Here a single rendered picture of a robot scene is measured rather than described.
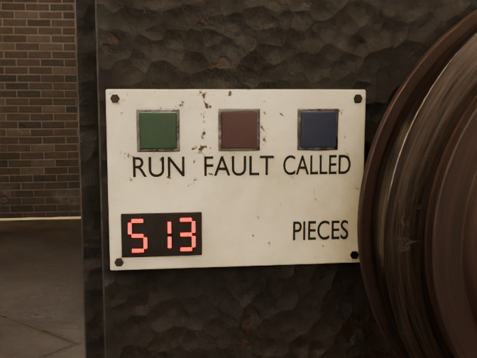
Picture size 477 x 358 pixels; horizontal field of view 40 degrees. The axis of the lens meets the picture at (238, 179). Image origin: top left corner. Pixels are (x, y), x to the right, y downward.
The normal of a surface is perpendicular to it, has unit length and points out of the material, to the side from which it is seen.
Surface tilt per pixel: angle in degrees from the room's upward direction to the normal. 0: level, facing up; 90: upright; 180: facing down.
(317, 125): 90
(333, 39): 90
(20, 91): 90
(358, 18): 90
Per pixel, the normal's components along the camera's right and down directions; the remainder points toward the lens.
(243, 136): 0.12, 0.13
